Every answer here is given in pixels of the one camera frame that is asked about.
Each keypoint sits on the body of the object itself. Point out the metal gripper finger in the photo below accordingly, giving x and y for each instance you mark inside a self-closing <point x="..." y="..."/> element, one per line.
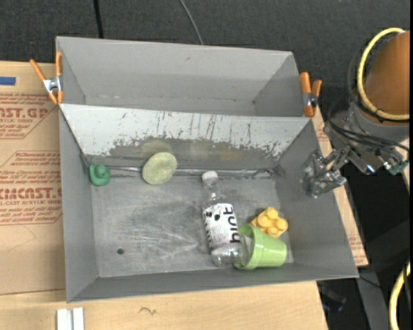
<point x="325" y="184"/>
<point x="313" y="165"/>

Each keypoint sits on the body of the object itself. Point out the yellow toy building block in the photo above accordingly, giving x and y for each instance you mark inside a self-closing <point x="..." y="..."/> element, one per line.
<point x="270" y="221"/>

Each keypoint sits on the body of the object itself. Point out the light green plastic cup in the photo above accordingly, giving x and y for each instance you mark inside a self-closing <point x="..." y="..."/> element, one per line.
<point x="266" y="251"/>

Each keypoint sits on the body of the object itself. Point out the clear plastic bottle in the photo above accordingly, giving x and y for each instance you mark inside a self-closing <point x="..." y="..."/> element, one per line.
<point x="220" y="225"/>

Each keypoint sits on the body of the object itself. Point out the pale green round sponge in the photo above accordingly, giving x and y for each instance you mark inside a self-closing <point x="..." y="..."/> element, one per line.
<point x="159" y="168"/>

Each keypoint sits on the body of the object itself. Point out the grey metal bin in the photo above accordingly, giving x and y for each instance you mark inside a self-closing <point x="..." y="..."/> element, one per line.
<point x="151" y="225"/>

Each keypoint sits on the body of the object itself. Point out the green toy duck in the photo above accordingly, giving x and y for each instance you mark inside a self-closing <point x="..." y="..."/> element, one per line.
<point x="100" y="176"/>

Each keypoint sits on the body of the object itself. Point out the brown cardboard board, red print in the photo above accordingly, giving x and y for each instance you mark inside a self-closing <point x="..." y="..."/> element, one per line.
<point x="27" y="184"/>

